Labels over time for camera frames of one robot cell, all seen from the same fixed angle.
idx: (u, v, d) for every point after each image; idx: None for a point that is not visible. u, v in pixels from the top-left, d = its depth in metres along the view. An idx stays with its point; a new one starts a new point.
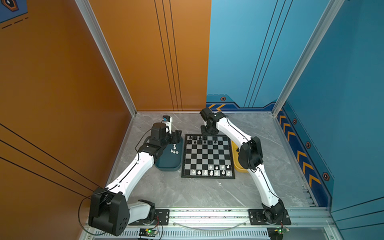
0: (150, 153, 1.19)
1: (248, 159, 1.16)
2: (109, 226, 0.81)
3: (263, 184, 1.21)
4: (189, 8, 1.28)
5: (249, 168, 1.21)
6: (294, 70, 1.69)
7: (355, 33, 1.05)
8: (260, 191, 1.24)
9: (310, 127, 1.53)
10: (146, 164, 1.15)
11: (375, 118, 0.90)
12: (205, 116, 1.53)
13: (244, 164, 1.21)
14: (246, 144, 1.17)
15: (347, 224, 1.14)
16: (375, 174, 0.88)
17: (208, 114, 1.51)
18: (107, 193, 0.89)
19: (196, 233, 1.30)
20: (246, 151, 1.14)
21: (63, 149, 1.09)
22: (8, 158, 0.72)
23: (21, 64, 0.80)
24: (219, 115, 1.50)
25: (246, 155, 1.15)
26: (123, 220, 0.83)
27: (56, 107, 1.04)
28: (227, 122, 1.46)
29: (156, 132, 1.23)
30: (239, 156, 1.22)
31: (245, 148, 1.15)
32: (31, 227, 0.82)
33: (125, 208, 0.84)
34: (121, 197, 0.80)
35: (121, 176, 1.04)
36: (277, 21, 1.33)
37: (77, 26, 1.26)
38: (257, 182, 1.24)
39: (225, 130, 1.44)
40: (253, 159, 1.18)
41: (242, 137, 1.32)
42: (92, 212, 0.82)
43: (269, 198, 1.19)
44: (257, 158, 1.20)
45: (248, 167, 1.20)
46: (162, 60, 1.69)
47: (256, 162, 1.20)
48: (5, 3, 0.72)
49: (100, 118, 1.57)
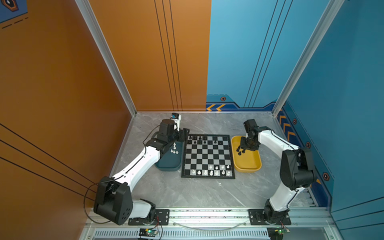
0: (157, 148, 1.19)
1: (293, 172, 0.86)
2: (113, 215, 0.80)
3: (285, 197, 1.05)
4: (189, 8, 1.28)
5: (291, 186, 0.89)
6: (294, 69, 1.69)
7: (355, 33, 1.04)
8: (277, 197, 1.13)
9: (310, 127, 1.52)
10: (153, 158, 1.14)
11: (375, 117, 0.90)
12: (248, 128, 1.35)
13: (286, 180, 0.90)
14: (292, 152, 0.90)
15: (347, 224, 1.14)
16: (376, 174, 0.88)
17: (252, 125, 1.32)
18: (113, 183, 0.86)
19: (196, 233, 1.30)
20: (290, 159, 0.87)
21: (64, 149, 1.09)
22: (8, 158, 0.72)
23: (21, 63, 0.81)
24: (264, 127, 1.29)
25: (290, 166, 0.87)
26: (126, 210, 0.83)
27: (56, 107, 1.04)
28: (271, 132, 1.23)
29: (165, 128, 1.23)
30: (281, 167, 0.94)
31: (290, 156, 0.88)
32: (30, 227, 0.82)
33: (129, 198, 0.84)
34: (126, 187, 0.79)
35: (128, 168, 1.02)
36: (277, 21, 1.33)
37: (78, 27, 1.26)
38: (282, 193, 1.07)
39: (267, 142, 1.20)
40: (301, 175, 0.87)
41: (288, 146, 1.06)
42: (97, 199, 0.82)
43: (281, 206, 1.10)
44: (308, 176, 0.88)
45: (291, 184, 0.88)
46: (162, 60, 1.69)
47: (304, 183, 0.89)
48: (5, 3, 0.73)
49: (100, 118, 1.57)
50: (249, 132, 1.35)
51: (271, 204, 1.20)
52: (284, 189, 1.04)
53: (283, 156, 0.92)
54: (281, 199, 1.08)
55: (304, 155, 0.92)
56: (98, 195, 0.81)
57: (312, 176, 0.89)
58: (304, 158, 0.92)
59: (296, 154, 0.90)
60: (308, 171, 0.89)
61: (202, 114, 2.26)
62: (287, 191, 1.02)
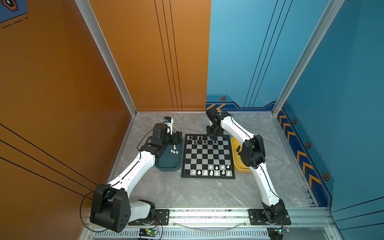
0: (152, 151, 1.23)
1: (250, 156, 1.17)
2: (111, 222, 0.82)
3: (264, 183, 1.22)
4: (188, 8, 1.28)
5: (251, 166, 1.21)
6: (294, 69, 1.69)
7: (356, 32, 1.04)
8: (262, 191, 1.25)
9: (310, 127, 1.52)
10: (148, 162, 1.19)
11: (376, 117, 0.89)
12: (210, 115, 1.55)
13: (245, 160, 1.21)
14: (248, 140, 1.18)
15: (347, 224, 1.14)
16: (376, 173, 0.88)
17: (213, 113, 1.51)
18: (109, 190, 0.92)
19: (196, 233, 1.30)
20: (248, 148, 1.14)
21: (64, 150, 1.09)
22: (8, 158, 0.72)
23: (19, 63, 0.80)
24: (224, 114, 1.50)
25: (247, 151, 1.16)
26: (124, 217, 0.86)
27: (56, 107, 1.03)
28: (232, 120, 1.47)
29: (158, 132, 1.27)
30: (241, 152, 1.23)
31: (247, 144, 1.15)
32: (31, 226, 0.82)
33: (126, 205, 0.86)
34: (123, 193, 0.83)
35: (124, 174, 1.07)
36: (277, 21, 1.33)
37: (78, 27, 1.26)
38: (259, 181, 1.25)
39: (228, 128, 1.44)
40: (255, 156, 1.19)
41: (245, 135, 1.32)
42: (94, 208, 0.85)
43: (270, 197, 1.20)
44: (259, 155, 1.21)
45: (250, 165, 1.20)
46: (162, 60, 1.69)
47: (258, 160, 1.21)
48: (5, 3, 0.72)
49: (100, 118, 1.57)
50: (212, 119, 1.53)
51: (264, 202, 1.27)
52: (256, 175, 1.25)
53: (243, 145, 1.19)
54: (264, 189, 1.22)
55: (257, 142, 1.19)
56: (94, 204, 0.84)
57: (262, 154, 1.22)
58: (258, 144, 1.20)
59: (251, 142, 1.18)
60: (260, 151, 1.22)
61: (202, 114, 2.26)
62: (257, 174, 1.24)
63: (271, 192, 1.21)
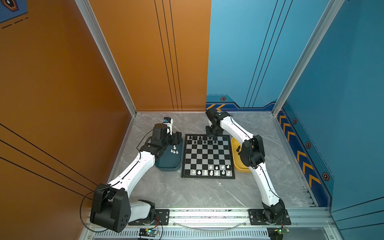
0: (152, 152, 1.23)
1: (250, 156, 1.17)
2: (111, 222, 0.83)
3: (264, 183, 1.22)
4: (188, 7, 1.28)
5: (251, 166, 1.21)
6: (294, 69, 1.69)
7: (356, 32, 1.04)
8: (262, 191, 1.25)
9: (310, 127, 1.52)
10: (148, 162, 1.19)
11: (376, 117, 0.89)
12: (210, 116, 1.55)
13: (245, 160, 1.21)
14: (247, 141, 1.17)
15: (347, 224, 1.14)
16: (376, 173, 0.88)
17: (213, 113, 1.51)
18: (109, 190, 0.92)
19: (196, 233, 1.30)
20: (248, 148, 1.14)
21: (64, 149, 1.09)
22: (9, 158, 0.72)
23: (19, 63, 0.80)
24: (224, 114, 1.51)
25: (247, 151, 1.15)
26: (124, 217, 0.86)
27: (56, 107, 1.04)
28: (231, 120, 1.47)
29: (158, 133, 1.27)
30: (240, 152, 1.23)
31: (247, 145, 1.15)
32: (30, 226, 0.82)
33: (126, 205, 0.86)
34: (123, 193, 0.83)
35: (124, 174, 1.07)
36: (277, 20, 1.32)
37: (77, 27, 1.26)
38: (259, 181, 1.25)
39: (228, 128, 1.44)
40: (254, 156, 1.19)
41: (245, 135, 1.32)
42: (95, 208, 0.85)
43: (269, 197, 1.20)
44: (259, 155, 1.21)
45: (250, 164, 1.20)
46: (162, 60, 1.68)
47: (258, 160, 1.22)
48: (5, 3, 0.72)
49: (100, 117, 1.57)
50: (212, 119, 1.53)
51: (264, 202, 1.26)
52: (256, 175, 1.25)
53: (242, 145, 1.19)
54: (264, 189, 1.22)
55: (257, 143, 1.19)
56: (95, 203, 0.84)
57: (262, 154, 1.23)
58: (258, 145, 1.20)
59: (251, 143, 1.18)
60: (260, 151, 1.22)
61: (202, 114, 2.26)
62: (256, 174, 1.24)
63: (271, 192, 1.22)
